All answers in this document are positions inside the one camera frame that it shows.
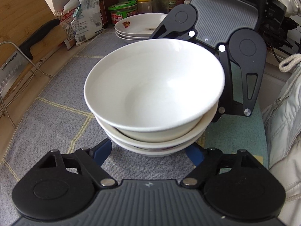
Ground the grey blue checked towel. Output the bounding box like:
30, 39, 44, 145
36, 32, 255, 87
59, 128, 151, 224
1, 27, 268, 225

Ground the bamboo cutting board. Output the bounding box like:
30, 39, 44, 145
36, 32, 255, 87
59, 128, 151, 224
0, 0, 68, 69

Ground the white fruit plate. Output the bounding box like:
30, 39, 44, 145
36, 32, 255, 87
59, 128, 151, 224
115, 33, 148, 44
115, 31, 148, 39
114, 13, 167, 37

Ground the white clipped food bag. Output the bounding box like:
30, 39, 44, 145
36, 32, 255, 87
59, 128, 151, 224
70, 0, 103, 45

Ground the black handled kitchen knife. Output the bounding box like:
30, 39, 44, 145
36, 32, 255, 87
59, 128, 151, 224
0, 18, 61, 100

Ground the green lidded sauce tub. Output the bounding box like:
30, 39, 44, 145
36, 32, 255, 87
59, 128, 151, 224
108, 1, 138, 25

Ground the red clipped food bag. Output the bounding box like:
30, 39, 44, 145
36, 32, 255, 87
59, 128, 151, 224
54, 0, 80, 50

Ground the yellow lidded spice jar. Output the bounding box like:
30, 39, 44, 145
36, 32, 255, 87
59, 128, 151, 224
137, 0, 152, 14

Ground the white bowl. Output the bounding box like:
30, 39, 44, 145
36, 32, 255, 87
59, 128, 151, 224
84, 39, 225, 141
98, 121, 208, 157
96, 103, 218, 143

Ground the dark soy sauce bottle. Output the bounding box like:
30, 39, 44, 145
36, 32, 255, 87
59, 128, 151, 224
99, 0, 108, 29

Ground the steel wire board rack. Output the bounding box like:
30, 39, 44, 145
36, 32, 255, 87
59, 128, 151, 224
1, 41, 52, 128

